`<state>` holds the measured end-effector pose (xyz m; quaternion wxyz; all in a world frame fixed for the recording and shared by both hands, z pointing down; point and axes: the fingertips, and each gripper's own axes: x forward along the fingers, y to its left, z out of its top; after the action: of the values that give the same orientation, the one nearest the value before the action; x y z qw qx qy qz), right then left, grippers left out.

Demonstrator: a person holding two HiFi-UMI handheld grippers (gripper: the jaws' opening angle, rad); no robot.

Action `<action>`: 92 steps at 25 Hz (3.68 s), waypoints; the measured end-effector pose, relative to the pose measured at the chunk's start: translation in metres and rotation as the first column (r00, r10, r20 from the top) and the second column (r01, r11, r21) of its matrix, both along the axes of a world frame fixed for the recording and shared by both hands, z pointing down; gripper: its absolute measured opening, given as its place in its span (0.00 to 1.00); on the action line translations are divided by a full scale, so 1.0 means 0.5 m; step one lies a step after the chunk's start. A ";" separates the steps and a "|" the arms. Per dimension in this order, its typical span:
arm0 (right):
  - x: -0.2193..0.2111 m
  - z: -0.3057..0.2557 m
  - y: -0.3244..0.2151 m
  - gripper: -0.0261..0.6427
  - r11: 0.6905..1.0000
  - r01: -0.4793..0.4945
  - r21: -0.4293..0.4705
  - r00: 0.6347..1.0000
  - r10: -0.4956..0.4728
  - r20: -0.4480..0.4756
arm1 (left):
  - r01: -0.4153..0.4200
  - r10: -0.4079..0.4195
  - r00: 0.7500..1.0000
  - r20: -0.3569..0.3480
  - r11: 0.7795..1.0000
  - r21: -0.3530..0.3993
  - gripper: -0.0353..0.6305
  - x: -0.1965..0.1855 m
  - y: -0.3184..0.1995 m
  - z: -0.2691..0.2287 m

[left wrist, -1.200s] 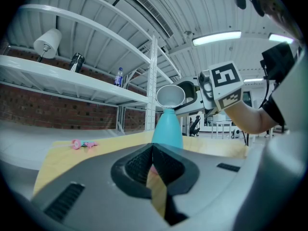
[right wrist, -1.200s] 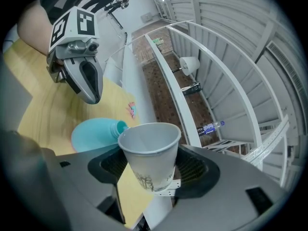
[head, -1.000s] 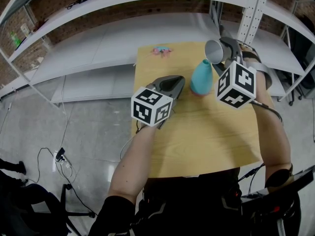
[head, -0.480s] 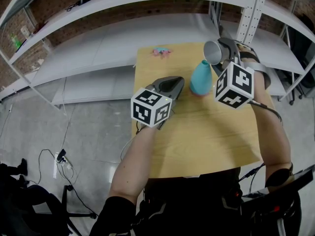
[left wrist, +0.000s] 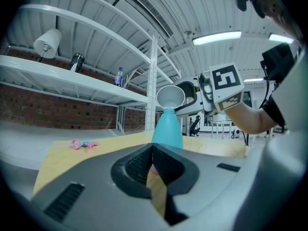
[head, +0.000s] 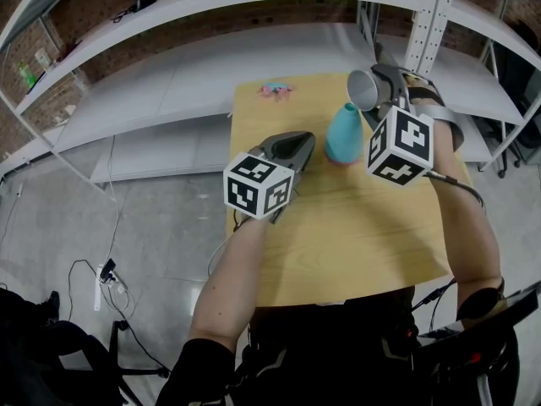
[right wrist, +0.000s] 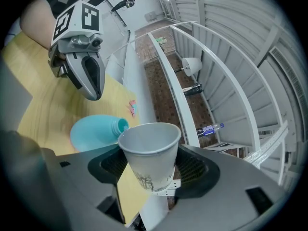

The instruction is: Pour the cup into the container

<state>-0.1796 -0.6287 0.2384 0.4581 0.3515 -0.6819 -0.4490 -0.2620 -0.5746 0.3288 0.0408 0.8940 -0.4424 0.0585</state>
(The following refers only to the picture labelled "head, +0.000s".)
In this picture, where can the person's left forearm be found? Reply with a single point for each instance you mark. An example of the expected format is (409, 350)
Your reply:
(228, 286)

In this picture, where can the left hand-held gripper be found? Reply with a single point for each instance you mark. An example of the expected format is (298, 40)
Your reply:
(258, 188)

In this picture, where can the wide white metal shelf unit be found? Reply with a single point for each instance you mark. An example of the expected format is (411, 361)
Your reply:
(190, 70)

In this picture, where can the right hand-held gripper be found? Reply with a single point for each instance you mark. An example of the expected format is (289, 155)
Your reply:
(401, 146)

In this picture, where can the black plug adapter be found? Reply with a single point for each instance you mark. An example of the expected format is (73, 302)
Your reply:
(109, 268)

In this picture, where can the clear plastic cup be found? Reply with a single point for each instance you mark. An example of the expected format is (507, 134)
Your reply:
(362, 89)

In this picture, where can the person's black clothing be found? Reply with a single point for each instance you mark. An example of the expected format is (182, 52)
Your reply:
(329, 353)

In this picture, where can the white power strip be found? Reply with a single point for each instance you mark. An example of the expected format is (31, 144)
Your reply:
(99, 294)

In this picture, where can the black chest-mounted device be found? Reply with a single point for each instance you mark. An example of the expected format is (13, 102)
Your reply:
(486, 315)

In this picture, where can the person's right forearm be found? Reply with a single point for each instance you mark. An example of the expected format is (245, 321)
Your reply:
(469, 235)

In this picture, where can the narrow white metal shelf unit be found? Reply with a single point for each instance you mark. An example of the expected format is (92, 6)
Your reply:
(477, 95)

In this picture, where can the small pink blue object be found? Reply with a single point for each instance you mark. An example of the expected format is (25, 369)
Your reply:
(274, 90)

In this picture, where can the green plastic bottle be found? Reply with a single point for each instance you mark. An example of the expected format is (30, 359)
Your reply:
(27, 74)

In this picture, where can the light blue plastic bottle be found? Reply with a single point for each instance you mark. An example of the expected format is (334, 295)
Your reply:
(344, 138)

